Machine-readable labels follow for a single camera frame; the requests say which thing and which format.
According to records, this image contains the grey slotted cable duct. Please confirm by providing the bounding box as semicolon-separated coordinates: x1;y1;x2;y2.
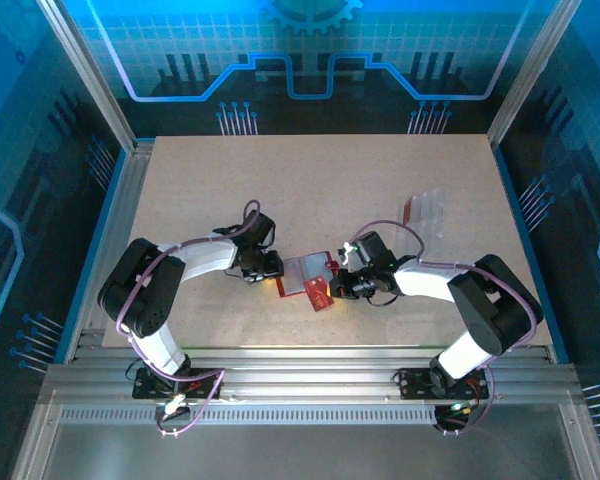
58;405;439;426

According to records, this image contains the black connector with lights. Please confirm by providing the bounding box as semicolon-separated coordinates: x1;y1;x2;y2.
433;399;477;432

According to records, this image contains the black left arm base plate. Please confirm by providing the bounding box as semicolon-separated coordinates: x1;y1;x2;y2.
132;367;222;400

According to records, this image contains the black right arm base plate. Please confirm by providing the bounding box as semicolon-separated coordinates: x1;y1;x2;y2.
398;368;490;400

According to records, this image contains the grey metal bench panel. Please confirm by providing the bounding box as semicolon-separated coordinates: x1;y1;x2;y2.
9;399;600;480

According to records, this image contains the aluminium frame cross rail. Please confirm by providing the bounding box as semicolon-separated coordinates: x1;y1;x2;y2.
39;344;581;406

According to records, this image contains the white cable connector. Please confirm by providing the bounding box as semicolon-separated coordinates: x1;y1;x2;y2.
162;393;191;416

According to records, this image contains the blue table edge strip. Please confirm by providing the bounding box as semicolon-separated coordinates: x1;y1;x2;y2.
492;143;572;364
53;148;130;364

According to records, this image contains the clear acrylic card stand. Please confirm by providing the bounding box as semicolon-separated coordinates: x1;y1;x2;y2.
397;187;446;246

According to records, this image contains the red leather card holder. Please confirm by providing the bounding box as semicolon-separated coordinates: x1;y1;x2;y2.
275;251;340;300

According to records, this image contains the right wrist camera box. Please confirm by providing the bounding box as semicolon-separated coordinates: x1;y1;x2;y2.
337;241;362;266

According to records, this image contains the aluminium frame post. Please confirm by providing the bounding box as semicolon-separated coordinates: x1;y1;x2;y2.
34;0;139;154
487;0;584;146

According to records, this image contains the aluminium side rail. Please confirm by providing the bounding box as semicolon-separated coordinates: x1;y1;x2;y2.
64;139;156;361

